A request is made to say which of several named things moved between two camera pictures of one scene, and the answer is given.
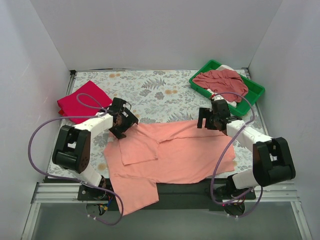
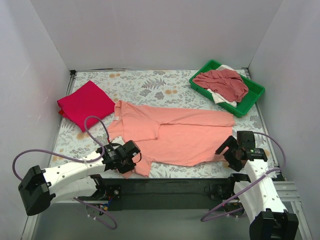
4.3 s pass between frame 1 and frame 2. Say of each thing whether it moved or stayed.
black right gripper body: moved
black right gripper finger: moved
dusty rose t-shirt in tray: stayed
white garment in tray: stayed
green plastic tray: stayed
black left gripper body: moved
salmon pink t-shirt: moved
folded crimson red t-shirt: stayed
